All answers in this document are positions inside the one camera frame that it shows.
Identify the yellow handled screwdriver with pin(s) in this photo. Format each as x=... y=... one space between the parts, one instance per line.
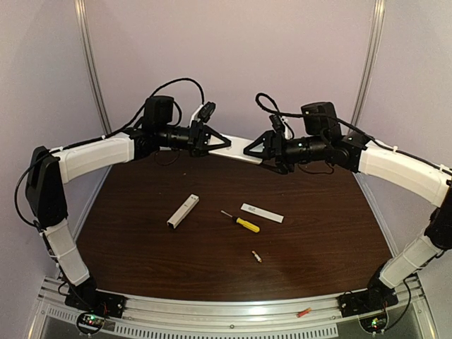
x=246 y=224

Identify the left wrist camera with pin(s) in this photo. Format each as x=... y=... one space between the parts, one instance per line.
x=202 y=114

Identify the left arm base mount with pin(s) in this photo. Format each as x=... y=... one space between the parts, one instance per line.
x=96 y=308

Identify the red yellow battery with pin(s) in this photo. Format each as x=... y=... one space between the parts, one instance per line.
x=303 y=313

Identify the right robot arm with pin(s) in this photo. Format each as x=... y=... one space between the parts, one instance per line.
x=361 y=153

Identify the aluminium frame post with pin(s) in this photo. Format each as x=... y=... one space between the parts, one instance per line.
x=376 y=30
x=82 y=20

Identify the white air conditioner remote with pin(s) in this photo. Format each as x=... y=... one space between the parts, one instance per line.
x=236 y=150

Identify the gold white battery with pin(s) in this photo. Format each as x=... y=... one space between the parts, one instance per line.
x=257 y=257

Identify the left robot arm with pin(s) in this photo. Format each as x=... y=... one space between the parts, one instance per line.
x=52 y=170

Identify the slim white remote control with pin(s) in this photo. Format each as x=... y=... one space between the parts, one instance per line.
x=185 y=208

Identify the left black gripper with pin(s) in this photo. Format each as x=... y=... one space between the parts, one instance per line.
x=198 y=140

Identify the right aluminium frame post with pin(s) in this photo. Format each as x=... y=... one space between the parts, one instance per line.
x=376 y=30

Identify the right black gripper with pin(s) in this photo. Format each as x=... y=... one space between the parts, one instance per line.
x=276 y=149

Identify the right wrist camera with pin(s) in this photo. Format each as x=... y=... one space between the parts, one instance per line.
x=281 y=127

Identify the left aluminium frame post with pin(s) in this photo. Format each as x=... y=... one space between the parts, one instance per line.
x=82 y=20

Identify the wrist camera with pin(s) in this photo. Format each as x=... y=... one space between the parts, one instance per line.
x=202 y=114
x=281 y=127

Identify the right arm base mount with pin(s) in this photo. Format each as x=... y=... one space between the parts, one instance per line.
x=369 y=306

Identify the curved aluminium front rail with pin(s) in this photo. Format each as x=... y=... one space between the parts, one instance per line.
x=165 y=318

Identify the white battery cover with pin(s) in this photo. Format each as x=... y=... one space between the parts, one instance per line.
x=262 y=213

